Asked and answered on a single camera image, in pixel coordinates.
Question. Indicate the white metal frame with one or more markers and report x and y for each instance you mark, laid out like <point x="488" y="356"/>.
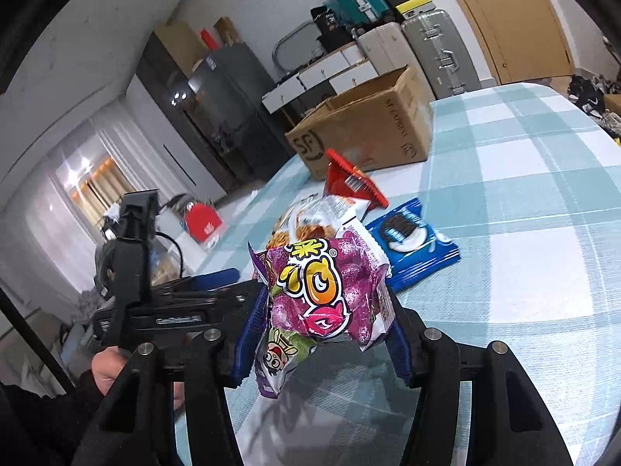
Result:
<point x="286" y="39"/>

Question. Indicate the large brown carton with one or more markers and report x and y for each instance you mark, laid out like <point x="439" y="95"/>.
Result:
<point x="182" y="46"/>

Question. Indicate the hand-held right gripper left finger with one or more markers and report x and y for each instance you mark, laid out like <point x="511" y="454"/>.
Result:
<point x="252" y="340"/>

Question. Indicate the pile of sneakers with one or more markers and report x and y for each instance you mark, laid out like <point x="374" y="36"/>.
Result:
<point x="589" y="94"/>

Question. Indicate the white curtain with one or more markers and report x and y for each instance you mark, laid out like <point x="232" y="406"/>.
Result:
<point x="48" y="223"/>

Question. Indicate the beige suitcase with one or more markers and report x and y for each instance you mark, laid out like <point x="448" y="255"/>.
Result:
<point x="388" y="43"/>

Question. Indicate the black printed box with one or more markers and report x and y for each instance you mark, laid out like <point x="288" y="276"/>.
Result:
<point x="330" y="22"/>

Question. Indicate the person's left forearm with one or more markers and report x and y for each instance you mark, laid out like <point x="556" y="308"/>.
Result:
<point x="39" y="422"/>

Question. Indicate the tan wooden door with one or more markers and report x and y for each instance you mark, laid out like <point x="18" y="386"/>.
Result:
<point x="514" y="24"/>

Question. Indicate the orange noodle snack packet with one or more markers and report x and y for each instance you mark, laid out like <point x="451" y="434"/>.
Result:
<point x="315" y="223"/>

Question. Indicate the red gift box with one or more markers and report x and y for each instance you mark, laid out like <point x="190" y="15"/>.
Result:
<point x="203" y="221"/>

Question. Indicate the dark glass cabinet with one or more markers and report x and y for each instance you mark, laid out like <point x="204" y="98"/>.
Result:
<point x="165" y="87"/>

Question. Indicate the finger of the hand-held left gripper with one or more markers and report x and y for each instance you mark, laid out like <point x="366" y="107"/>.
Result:
<point x="213" y="279"/>
<point x="237" y="303"/>

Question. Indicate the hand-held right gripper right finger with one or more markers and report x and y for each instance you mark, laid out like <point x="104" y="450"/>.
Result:
<point x="398" y="349"/>

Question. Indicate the purple grape candy packet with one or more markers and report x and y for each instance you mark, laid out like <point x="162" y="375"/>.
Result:
<point x="325" y="296"/>

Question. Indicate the white drawer desk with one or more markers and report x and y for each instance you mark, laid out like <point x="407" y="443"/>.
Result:
<point x="315" y="75"/>

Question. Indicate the red paper bag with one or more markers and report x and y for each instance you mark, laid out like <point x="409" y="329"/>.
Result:
<point x="209" y="39"/>

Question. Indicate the cardboard box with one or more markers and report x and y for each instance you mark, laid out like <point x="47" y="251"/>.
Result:
<point x="359" y="126"/>

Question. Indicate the silver suitcase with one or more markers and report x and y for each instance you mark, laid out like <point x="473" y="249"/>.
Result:
<point x="436" y="58"/>

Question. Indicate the flat brown cardboard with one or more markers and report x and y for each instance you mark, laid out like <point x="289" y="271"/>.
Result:
<point x="228" y="29"/>

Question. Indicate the blue cookie packet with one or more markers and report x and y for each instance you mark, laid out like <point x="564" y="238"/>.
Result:
<point x="412" y="240"/>

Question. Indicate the red triangular snack packet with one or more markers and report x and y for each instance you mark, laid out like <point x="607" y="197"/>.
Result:
<point x="347" y="182"/>

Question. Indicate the dark grey refrigerator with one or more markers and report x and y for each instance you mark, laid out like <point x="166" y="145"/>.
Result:
<point x="228" y="97"/>

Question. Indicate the person's left hand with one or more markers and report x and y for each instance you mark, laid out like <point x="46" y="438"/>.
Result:
<point x="104" y="369"/>

